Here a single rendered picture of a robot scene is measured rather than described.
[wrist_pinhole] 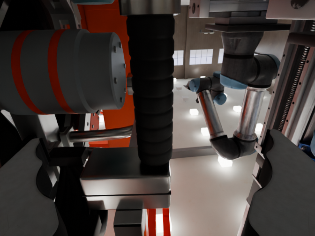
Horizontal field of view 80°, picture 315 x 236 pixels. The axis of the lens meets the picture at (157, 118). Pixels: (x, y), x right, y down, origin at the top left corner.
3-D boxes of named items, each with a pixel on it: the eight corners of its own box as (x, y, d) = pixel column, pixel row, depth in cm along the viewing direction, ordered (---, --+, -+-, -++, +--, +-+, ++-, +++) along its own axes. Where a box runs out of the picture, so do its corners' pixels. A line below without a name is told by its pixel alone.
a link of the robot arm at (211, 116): (211, 165, 103) (185, 84, 113) (228, 159, 107) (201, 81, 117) (223, 164, 92) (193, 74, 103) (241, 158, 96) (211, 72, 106)
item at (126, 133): (57, 133, 40) (69, 170, 45) (148, 130, 40) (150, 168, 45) (84, 100, 55) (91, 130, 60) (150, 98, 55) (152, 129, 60)
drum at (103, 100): (-66, 35, 23) (-15, 131, 30) (106, 30, 23) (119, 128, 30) (10, 28, 36) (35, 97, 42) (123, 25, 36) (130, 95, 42)
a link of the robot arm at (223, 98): (228, 92, 112) (227, 105, 116) (217, 86, 121) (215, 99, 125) (217, 93, 109) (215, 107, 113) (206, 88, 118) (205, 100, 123)
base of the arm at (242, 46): (273, 30, 67) (266, 59, 71) (250, 27, 80) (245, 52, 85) (232, 31, 65) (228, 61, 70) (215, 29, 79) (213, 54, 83)
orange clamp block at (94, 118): (65, 130, 58) (77, 136, 66) (90, 129, 58) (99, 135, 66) (67, 108, 60) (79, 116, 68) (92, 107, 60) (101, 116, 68)
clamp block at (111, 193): (76, 178, 18) (87, 214, 21) (171, 176, 18) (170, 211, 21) (92, 146, 23) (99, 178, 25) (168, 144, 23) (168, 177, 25)
